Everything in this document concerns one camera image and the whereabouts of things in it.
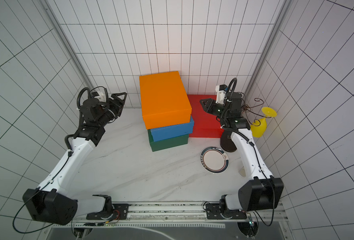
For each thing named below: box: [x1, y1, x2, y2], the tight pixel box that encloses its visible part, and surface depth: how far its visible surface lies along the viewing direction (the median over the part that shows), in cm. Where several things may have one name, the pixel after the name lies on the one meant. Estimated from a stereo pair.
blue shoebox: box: [150, 115, 195, 142], surface depth 83 cm
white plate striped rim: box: [200, 146, 230, 174], surface depth 92 cm
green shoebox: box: [147, 129, 189, 152], surface depth 91 cm
